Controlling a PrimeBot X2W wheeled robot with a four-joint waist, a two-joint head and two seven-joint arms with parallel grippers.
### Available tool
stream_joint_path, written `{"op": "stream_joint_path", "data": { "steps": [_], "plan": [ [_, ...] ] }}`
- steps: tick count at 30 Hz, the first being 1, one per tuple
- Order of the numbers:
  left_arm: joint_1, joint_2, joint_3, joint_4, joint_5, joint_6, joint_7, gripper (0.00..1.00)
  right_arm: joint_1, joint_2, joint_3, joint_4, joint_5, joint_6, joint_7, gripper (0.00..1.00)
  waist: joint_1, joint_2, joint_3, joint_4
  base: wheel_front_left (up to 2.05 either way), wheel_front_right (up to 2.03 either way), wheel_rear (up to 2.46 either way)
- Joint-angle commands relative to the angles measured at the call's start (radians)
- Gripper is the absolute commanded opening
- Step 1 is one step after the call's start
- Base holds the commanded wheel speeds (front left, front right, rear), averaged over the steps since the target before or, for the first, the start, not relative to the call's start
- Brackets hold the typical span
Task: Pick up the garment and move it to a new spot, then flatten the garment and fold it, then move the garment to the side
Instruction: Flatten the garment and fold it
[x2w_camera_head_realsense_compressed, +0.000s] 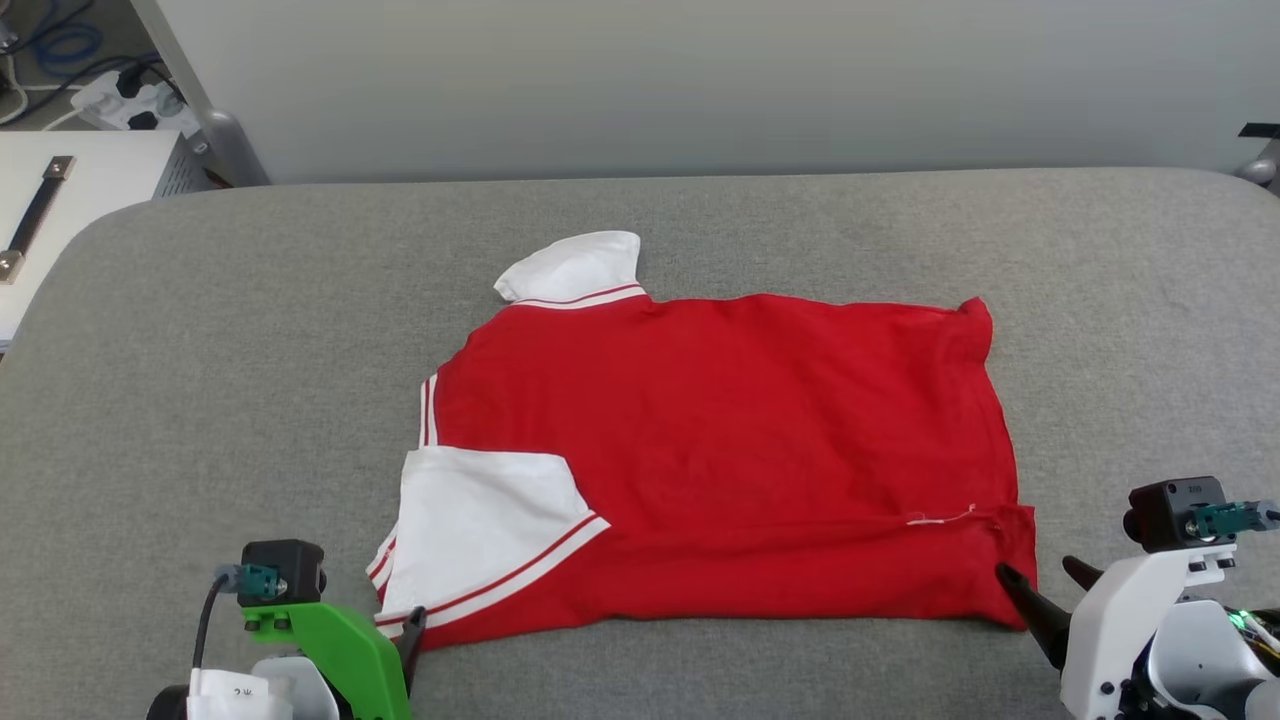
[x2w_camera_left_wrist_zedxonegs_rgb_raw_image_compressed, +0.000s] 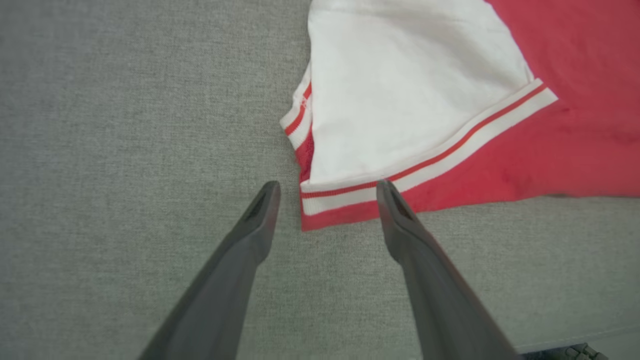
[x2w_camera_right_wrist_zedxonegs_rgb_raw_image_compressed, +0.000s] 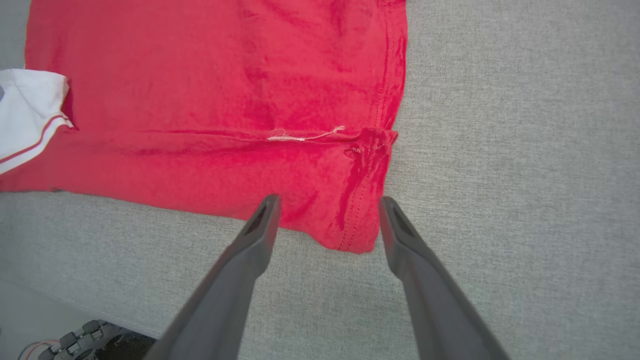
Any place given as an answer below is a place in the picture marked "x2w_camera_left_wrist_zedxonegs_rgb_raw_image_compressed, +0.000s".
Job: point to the grey fabric sofa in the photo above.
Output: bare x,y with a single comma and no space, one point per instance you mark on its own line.
100,100

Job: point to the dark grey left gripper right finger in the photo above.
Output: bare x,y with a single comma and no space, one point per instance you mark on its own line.
440,310

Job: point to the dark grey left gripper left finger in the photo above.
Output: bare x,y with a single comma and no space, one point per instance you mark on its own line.
225,290

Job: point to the red and white jersey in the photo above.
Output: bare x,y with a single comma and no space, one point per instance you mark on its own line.
425,90

